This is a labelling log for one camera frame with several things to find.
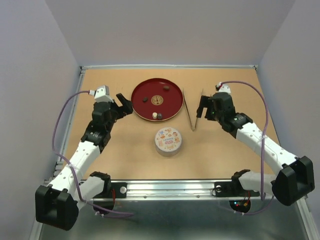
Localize white strawberry chocolate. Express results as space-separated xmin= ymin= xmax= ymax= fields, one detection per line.
xmin=152 ymin=112 xmax=158 ymax=119

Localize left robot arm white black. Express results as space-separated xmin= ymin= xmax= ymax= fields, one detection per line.
xmin=35 ymin=88 xmax=133 ymax=231

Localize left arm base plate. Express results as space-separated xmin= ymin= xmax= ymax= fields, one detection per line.
xmin=95 ymin=181 xmax=128 ymax=199

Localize aluminium mounting rail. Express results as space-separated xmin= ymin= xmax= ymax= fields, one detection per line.
xmin=41 ymin=177 xmax=308 ymax=202

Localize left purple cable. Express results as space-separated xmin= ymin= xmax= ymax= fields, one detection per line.
xmin=51 ymin=89 xmax=135 ymax=218

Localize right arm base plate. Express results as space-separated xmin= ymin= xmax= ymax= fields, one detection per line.
xmin=211 ymin=181 xmax=260 ymax=198

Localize red round tray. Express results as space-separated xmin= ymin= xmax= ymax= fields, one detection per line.
xmin=130 ymin=78 xmax=184 ymax=122

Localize silver tin lid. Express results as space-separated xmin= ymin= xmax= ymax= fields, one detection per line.
xmin=154 ymin=127 xmax=183 ymax=144

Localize silver metal tongs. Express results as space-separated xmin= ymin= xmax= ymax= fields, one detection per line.
xmin=182 ymin=88 xmax=204 ymax=132

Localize round silver tin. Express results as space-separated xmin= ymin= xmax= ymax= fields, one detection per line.
xmin=155 ymin=139 xmax=183 ymax=157

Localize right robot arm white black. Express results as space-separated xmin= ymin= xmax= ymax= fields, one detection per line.
xmin=196 ymin=92 xmax=315 ymax=206

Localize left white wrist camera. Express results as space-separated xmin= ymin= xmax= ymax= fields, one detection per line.
xmin=94 ymin=85 xmax=114 ymax=103

